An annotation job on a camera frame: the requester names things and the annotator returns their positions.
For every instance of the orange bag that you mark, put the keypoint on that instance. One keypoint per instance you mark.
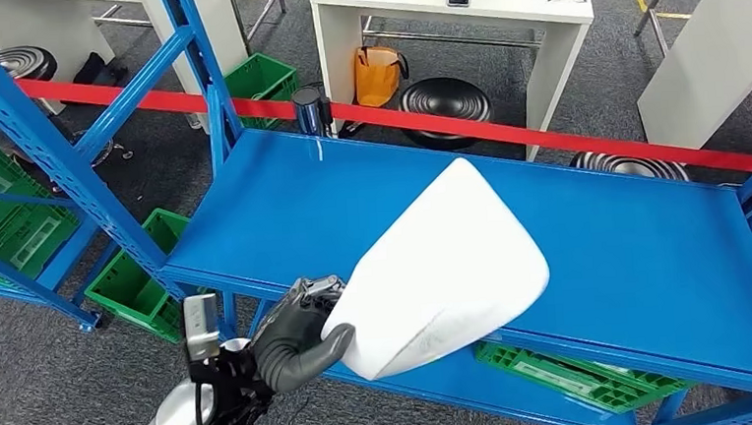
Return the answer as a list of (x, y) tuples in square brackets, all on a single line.
[(377, 77)]

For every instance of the white curved plastic part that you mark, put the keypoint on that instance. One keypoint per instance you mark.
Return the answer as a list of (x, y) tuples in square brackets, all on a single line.
[(438, 272)]

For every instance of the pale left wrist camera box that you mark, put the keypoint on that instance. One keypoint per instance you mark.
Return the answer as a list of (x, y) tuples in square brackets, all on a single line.
[(201, 326)]

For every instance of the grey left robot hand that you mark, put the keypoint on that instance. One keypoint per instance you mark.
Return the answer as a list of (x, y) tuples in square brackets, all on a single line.
[(293, 346)]

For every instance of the green plastic crate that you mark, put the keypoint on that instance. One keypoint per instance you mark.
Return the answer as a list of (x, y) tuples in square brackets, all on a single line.
[(5, 240), (126, 298), (263, 81), (575, 378)]

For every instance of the blue metal shelf rack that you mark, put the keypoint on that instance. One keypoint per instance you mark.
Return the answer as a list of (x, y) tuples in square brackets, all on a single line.
[(614, 255), (59, 269)]

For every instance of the chrome stool base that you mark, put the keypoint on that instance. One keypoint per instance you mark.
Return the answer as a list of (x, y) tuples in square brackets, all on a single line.
[(101, 149)]

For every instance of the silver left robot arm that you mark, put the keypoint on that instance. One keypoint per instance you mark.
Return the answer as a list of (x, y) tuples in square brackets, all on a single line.
[(173, 419)]

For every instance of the red barrier belt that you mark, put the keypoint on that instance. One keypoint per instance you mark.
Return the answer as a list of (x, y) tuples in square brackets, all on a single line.
[(475, 126)]

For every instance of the black chrome barrier post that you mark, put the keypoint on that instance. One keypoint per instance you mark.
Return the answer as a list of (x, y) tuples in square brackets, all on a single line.
[(310, 110)]

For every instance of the black camera bracket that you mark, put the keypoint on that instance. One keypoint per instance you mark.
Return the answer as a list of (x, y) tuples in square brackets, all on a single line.
[(231, 403)]

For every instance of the black ribbed round stool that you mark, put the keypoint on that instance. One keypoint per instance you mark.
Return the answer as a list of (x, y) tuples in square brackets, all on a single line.
[(445, 109), (24, 63), (628, 166)]

